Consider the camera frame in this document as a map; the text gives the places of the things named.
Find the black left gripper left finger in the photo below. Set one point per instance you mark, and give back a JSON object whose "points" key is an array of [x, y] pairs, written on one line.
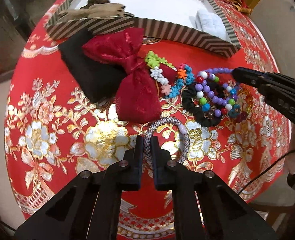
{"points": [[88, 206]]}

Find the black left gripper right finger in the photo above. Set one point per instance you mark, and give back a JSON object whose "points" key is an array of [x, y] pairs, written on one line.
{"points": [[204, 206]]}

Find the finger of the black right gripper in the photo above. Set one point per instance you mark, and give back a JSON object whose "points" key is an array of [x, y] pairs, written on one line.
{"points": [[247, 76]]}

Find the dark red velvet bow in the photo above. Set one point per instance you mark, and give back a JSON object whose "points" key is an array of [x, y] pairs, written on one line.
{"points": [[137, 98]]}

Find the black fabric pouch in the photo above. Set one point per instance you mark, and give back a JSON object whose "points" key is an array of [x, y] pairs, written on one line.
{"points": [[98, 81]]}

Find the white folded towel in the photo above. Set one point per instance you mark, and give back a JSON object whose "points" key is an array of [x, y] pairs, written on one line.
{"points": [[211, 23]]}

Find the red floral embroidered tablecloth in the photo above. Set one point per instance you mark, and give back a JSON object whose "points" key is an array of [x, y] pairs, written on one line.
{"points": [[53, 132]]}

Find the striped chevron tray box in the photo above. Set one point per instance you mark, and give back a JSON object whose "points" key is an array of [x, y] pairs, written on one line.
{"points": [[172, 20]]}

